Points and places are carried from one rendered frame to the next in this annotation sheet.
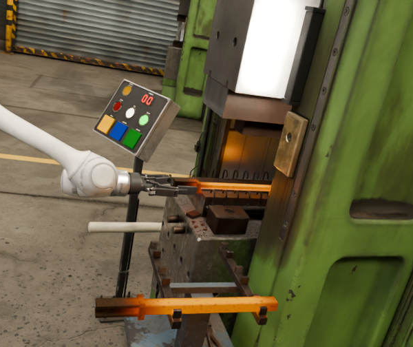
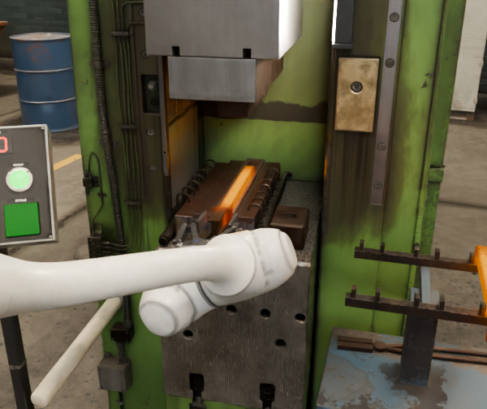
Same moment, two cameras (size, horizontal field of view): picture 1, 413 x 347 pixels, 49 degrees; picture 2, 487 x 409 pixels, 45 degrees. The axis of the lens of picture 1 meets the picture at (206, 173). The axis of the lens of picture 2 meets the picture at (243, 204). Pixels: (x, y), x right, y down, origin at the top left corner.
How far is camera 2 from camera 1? 1.25 m
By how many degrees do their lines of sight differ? 51
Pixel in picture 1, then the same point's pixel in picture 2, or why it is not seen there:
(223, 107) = (251, 87)
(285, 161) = (360, 116)
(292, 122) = (358, 68)
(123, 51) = not seen: outside the picture
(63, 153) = (226, 258)
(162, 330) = (369, 382)
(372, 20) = not seen: outside the picture
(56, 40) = not seen: outside the picture
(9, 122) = (101, 276)
